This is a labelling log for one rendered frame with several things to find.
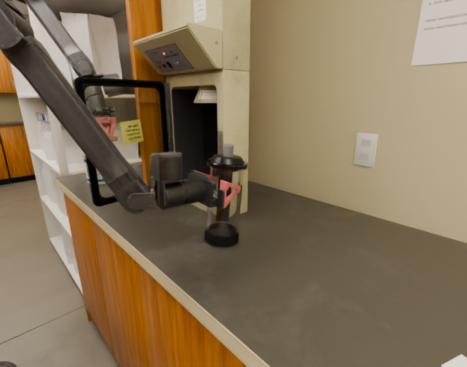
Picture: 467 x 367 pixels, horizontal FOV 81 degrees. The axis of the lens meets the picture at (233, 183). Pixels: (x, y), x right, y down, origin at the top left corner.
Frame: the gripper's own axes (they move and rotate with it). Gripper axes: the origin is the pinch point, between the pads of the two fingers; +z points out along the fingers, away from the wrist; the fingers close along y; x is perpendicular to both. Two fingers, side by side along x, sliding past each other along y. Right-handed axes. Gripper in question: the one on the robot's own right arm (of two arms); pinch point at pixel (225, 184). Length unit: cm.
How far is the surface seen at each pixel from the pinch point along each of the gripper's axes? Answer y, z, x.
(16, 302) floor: 157, -44, 119
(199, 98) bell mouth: 24.5, 8.1, -22.3
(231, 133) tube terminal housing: 10.4, 10.5, -12.4
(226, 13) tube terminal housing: 11.5, 6.7, -44.9
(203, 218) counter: 15.3, 4.5, 16.8
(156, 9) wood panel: 49, 6, -52
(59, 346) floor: 97, -30, 116
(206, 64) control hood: 14.0, 2.3, -31.5
